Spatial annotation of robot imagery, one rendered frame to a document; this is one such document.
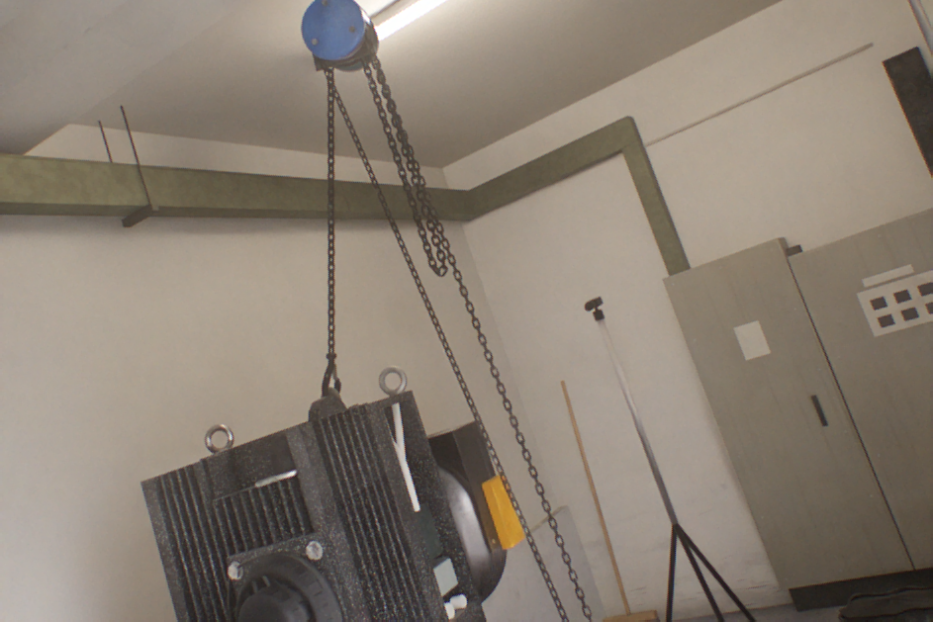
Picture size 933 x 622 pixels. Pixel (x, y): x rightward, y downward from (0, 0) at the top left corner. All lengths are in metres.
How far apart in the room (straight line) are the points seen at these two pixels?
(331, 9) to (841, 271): 3.05
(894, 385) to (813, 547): 0.88
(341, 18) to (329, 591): 1.20
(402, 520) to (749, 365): 2.86
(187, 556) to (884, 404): 3.31
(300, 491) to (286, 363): 1.80
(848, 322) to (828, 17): 1.50
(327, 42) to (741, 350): 3.07
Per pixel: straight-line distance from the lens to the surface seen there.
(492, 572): 2.18
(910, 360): 4.45
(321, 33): 1.98
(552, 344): 5.06
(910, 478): 4.55
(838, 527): 4.64
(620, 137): 4.79
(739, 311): 4.50
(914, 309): 4.42
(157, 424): 3.08
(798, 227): 4.67
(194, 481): 2.00
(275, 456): 1.82
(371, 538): 1.86
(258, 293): 3.59
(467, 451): 2.10
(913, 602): 4.28
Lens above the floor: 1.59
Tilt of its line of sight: 8 degrees up
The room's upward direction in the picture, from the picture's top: 19 degrees counter-clockwise
